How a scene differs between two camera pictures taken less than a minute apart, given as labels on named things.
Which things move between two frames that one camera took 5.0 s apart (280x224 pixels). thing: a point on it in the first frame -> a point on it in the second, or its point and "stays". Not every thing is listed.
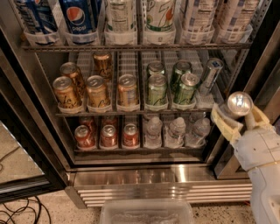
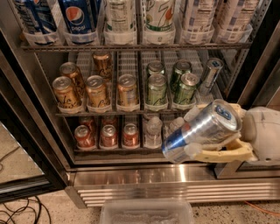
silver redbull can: (240, 105) -> (214, 121)
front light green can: (157, 91) stays
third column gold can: (128, 91) stays
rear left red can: (88, 122) stays
